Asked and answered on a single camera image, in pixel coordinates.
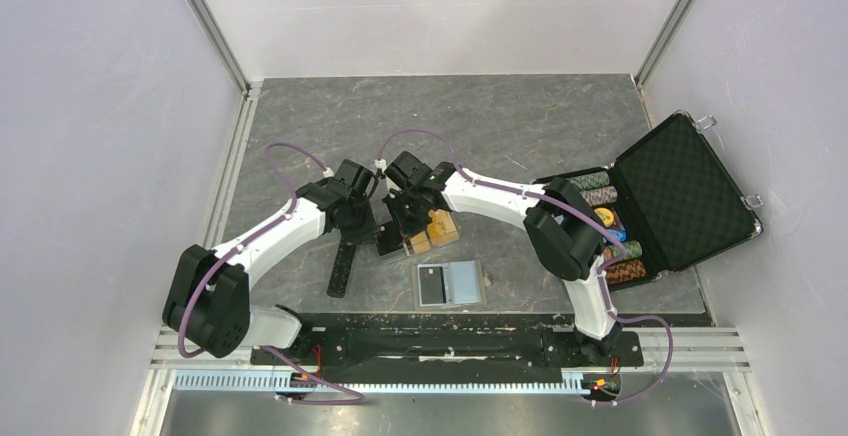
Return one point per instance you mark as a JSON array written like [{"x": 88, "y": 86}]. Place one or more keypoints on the blue dealer chip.
[{"x": 619, "y": 234}]

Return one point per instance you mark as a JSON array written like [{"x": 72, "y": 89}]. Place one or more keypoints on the yellow dealer chip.
[{"x": 607, "y": 216}]

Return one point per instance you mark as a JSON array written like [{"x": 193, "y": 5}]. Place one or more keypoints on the beige leather card holder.
[{"x": 464, "y": 284}]

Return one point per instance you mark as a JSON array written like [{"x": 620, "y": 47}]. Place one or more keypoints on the clear acrylic card tray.
[{"x": 440, "y": 231}]

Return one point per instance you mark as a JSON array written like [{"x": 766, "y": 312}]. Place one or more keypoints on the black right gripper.
[{"x": 406, "y": 227}]

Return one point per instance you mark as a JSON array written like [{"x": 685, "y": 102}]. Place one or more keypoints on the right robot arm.
[{"x": 565, "y": 234}]

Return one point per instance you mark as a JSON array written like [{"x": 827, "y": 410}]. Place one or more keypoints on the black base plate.
[{"x": 447, "y": 348}]

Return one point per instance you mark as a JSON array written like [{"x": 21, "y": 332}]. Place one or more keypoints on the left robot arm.
[{"x": 209, "y": 301}]

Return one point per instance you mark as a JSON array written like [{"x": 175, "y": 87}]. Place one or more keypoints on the black card stack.
[{"x": 389, "y": 241}]

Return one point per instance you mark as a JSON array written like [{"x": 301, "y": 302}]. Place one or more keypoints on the brown orange chip stack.
[{"x": 625, "y": 272}]

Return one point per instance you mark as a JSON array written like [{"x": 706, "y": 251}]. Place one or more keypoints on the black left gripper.
[{"x": 368, "y": 232}]

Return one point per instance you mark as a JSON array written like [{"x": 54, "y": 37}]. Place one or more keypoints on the gold card stack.
[
  {"x": 442, "y": 228},
  {"x": 418, "y": 244}
]

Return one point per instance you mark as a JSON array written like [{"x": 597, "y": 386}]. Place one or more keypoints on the purple green chip stack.
[{"x": 590, "y": 181}]

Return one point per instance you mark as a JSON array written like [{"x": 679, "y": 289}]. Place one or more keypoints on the black poker chip case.
[{"x": 676, "y": 198}]

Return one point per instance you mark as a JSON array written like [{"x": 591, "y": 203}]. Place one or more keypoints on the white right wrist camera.
[{"x": 380, "y": 164}]

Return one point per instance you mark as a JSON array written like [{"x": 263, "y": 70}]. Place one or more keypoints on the black glitter stick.
[{"x": 341, "y": 270}]

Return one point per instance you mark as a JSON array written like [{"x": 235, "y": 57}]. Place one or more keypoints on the purple yellow chip stack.
[{"x": 600, "y": 196}]

